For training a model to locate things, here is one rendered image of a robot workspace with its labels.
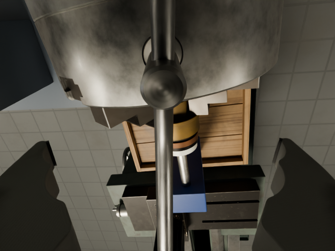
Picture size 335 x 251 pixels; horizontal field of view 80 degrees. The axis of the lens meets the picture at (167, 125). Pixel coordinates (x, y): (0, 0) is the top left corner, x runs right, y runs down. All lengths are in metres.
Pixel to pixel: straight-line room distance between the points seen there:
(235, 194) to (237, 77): 0.51
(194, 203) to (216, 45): 0.36
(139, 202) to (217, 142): 0.32
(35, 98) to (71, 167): 1.36
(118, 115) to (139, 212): 0.53
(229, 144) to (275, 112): 1.08
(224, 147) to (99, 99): 0.50
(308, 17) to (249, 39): 1.38
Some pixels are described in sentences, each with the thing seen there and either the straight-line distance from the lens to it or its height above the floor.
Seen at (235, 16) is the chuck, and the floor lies 1.22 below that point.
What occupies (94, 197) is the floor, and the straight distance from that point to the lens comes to 2.40.
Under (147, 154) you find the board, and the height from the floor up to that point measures 0.88.
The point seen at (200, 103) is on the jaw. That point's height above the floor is 1.11.
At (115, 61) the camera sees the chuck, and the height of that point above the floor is 1.24.
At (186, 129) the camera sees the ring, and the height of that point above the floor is 1.12.
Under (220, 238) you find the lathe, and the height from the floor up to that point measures 0.86.
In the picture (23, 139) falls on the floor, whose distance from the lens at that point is 2.25.
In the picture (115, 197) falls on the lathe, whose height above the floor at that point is 0.92.
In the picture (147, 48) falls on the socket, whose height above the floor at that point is 1.24.
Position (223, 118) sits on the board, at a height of 0.89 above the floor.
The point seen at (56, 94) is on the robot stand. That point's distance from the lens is 0.85.
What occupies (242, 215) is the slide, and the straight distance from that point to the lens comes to 0.75.
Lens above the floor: 1.41
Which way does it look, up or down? 60 degrees down
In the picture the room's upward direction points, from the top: 171 degrees counter-clockwise
